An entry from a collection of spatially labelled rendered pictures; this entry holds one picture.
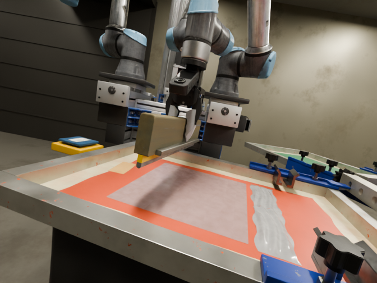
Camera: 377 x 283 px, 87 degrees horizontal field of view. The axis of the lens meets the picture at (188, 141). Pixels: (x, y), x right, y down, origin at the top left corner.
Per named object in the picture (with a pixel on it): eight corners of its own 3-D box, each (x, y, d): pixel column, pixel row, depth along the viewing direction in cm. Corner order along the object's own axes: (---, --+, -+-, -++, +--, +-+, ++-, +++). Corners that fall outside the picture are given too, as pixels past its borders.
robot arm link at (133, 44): (132, 56, 95) (136, 26, 93) (113, 55, 101) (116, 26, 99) (148, 63, 105) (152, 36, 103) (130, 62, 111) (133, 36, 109)
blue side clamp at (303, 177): (246, 181, 77) (250, 163, 75) (246, 177, 81) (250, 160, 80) (334, 204, 69) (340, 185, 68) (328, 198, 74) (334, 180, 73)
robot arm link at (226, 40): (207, 33, 68) (189, 18, 59) (238, 31, 62) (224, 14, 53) (203, 57, 70) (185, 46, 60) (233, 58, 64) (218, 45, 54)
